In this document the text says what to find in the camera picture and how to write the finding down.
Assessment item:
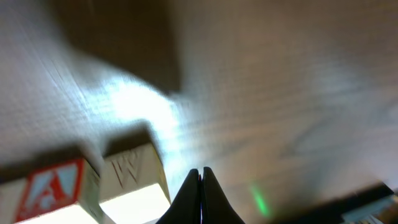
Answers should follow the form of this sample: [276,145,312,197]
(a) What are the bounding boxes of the white block cane picture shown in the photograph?
[1,159,104,224]

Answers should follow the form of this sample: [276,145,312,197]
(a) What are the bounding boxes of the white block airplane picture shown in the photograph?
[98,142,172,224]

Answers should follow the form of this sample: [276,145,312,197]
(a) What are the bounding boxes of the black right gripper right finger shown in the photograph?
[200,167,244,224]

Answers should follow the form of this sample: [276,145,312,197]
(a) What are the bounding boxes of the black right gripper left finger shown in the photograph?
[156,169,201,224]

